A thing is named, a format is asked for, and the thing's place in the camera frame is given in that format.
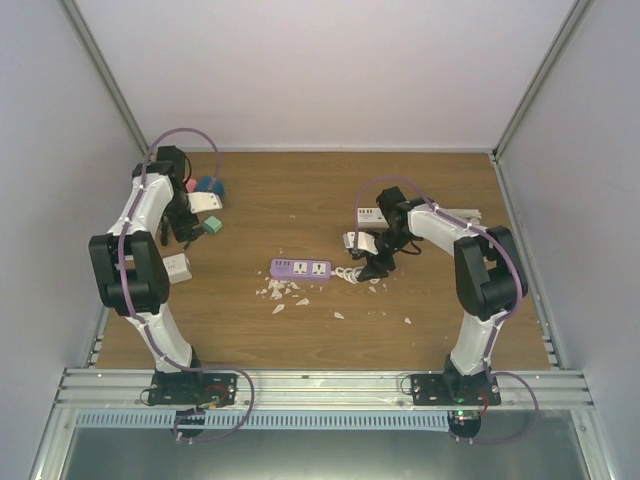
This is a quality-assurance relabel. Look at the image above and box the green cube adapter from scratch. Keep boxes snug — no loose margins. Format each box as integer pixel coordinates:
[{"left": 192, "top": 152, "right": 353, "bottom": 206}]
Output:
[{"left": 203, "top": 216, "right": 223, "bottom": 235}]

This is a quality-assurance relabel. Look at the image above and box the white USB power strip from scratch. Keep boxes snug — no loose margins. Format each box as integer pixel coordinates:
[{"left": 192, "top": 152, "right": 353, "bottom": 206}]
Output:
[{"left": 357, "top": 208, "right": 388, "bottom": 229}]

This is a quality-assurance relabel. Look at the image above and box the pink cube plug adapter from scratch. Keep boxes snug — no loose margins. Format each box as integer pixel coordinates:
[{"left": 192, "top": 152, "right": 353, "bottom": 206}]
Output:
[{"left": 185, "top": 179, "right": 197, "bottom": 193}]

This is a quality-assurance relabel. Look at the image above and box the white cartoon cube adapter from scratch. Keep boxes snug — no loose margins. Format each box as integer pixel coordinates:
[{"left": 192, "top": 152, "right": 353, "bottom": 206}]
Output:
[{"left": 163, "top": 253, "right": 192, "bottom": 284}]

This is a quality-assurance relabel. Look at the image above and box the blue cube plug adapter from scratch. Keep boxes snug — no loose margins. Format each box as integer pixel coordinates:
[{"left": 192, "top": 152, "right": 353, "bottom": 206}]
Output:
[{"left": 194, "top": 176, "right": 225, "bottom": 198}]

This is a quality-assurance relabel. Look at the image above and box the purple power strip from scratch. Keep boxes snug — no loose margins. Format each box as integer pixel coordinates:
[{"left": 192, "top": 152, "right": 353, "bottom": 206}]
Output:
[{"left": 269, "top": 258, "right": 331, "bottom": 281}]

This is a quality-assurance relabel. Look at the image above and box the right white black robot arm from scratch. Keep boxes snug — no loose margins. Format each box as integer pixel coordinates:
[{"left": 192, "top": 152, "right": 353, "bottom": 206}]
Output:
[{"left": 343, "top": 187, "right": 528, "bottom": 405}]

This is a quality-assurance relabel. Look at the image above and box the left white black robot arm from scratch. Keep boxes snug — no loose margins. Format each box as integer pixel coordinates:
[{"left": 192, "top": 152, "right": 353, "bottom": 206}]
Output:
[{"left": 88, "top": 146, "right": 206, "bottom": 404}]

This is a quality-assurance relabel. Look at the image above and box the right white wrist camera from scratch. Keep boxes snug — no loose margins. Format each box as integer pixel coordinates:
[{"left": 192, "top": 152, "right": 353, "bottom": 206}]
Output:
[{"left": 343, "top": 231, "right": 378, "bottom": 255}]

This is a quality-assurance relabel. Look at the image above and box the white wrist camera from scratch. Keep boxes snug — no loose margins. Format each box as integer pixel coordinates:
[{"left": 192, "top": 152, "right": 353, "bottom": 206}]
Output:
[
  {"left": 188, "top": 192, "right": 223, "bottom": 214},
  {"left": 343, "top": 231, "right": 378, "bottom": 255}
]

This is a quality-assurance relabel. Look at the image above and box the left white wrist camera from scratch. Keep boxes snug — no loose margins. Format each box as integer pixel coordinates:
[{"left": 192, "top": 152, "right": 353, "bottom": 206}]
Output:
[{"left": 188, "top": 192, "right": 223, "bottom": 214}]

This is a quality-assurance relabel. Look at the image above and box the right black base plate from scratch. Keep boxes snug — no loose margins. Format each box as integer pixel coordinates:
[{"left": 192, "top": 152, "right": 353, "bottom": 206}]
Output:
[{"left": 408, "top": 371, "right": 501, "bottom": 408}]

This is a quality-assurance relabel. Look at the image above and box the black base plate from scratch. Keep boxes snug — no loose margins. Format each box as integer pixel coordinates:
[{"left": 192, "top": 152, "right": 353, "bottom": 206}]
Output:
[
  {"left": 140, "top": 371, "right": 238, "bottom": 408},
  {"left": 408, "top": 371, "right": 501, "bottom": 408}
]

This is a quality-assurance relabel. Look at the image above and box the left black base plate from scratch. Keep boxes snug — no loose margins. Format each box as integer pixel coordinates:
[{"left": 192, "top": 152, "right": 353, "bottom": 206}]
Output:
[{"left": 140, "top": 371, "right": 238, "bottom": 408}]

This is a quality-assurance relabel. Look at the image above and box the aluminium front rail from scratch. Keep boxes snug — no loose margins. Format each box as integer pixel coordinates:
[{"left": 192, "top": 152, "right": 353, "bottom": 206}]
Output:
[{"left": 54, "top": 369, "right": 594, "bottom": 411}]

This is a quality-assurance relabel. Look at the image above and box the grey slotted cable duct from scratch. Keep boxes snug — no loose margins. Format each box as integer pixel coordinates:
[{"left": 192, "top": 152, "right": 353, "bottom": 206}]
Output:
[{"left": 76, "top": 409, "right": 449, "bottom": 432}]

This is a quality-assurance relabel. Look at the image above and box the left aluminium corner post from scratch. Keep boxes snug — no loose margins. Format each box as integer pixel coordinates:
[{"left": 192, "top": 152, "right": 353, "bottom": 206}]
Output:
[{"left": 58, "top": 0, "right": 149, "bottom": 154}]

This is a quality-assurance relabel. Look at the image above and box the aluminium corner post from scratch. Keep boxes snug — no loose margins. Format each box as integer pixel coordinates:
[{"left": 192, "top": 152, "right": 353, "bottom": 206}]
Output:
[
  {"left": 58, "top": 0, "right": 149, "bottom": 154},
  {"left": 490, "top": 0, "right": 594, "bottom": 163}
]

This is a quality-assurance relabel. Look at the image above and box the right aluminium corner post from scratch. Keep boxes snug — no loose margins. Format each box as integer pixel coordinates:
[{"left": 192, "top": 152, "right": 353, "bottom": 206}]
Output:
[{"left": 490, "top": 0, "right": 594, "bottom": 163}]

